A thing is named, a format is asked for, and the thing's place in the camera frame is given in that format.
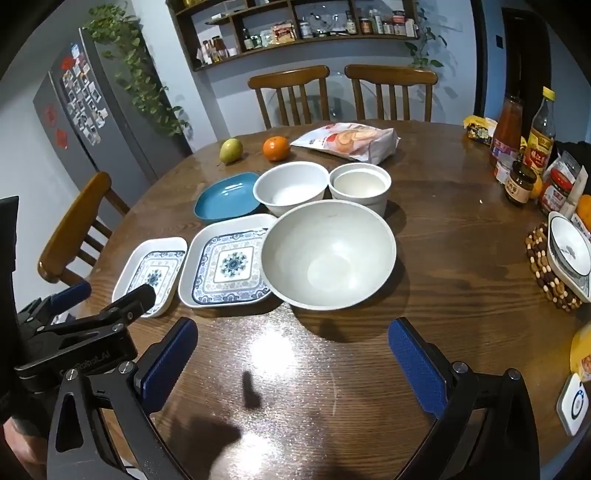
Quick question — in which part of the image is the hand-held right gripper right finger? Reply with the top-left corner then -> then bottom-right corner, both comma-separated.
388,316 -> 541,480

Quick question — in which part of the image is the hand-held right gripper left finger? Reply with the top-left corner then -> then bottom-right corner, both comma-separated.
46,316 -> 199,480

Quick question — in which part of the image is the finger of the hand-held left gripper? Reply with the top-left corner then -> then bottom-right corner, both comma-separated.
18,281 -> 92,324
37,285 -> 156,344

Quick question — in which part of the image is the small patterned square plate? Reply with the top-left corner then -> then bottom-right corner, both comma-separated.
112,237 -> 188,319

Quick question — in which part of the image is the large patterned square plate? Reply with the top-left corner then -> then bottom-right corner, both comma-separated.
178,213 -> 283,309

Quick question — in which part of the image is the blue plate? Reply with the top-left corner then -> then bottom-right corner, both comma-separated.
193,172 -> 262,220

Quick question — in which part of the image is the large white bowl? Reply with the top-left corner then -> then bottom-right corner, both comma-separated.
260,200 -> 398,311

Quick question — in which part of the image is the medium white bowl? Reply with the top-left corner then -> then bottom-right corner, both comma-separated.
253,161 -> 329,217

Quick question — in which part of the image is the small white bowl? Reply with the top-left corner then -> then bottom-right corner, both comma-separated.
328,163 -> 392,217

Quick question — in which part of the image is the person's left hand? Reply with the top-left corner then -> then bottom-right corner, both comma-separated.
0,420 -> 47,468

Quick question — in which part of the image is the wooden chair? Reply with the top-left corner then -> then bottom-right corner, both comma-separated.
247,65 -> 331,130
38,172 -> 132,287
344,64 -> 438,123

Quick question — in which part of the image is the wooden bead trivet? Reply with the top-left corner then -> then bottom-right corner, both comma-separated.
525,222 -> 585,312

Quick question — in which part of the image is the yellow orange packet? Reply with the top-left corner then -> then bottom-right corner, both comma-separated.
569,323 -> 591,384

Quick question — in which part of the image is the green pear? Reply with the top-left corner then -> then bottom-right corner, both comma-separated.
218,137 -> 244,166

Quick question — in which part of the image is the white square dish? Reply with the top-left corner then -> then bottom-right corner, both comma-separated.
547,258 -> 591,304

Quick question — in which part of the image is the grey refrigerator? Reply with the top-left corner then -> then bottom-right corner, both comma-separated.
32,27 -> 194,204

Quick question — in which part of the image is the group of fridge photo magnets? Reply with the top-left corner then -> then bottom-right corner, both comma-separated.
60,42 -> 109,146

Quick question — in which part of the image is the white bowl with blue rim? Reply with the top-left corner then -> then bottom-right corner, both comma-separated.
546,211 -> 591,280

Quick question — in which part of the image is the brown sauce jar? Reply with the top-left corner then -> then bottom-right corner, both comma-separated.
504,161 -> 537,205

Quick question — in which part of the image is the red chili sauce jar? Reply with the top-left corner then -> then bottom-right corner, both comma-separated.
539,168 -> 578,215

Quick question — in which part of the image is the green trailing vine plant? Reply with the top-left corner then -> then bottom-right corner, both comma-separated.
83,4 -> 190,138

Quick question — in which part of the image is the white pink snack bag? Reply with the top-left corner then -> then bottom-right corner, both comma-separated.
290,122 -> 400,165

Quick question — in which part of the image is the yellow snack packet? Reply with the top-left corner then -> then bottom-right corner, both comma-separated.
463,115 -> 499,146

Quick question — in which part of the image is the red sauce bottle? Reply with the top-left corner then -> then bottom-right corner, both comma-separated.
489,95 -> 525,168

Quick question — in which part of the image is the white red packet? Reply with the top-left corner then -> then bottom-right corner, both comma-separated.
551,150 -> 588,185

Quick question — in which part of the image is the yellow cap vinegar bottle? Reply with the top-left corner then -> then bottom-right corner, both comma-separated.
523,86 -> 557,176

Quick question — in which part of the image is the row of shelf jars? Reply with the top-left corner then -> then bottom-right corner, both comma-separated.
198,9 -> 419,65

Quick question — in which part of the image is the small green hanging plant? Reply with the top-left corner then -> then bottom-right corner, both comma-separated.
404,0 -> 448,70

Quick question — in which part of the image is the dark wooden door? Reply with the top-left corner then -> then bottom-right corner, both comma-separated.
501,7 -> 555,125

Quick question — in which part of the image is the white device with blue ring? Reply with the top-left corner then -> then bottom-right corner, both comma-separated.
556,371 -> 591,437

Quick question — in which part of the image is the dark wooden wall shelf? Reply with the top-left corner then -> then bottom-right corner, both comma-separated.
166,0 -> 421,72

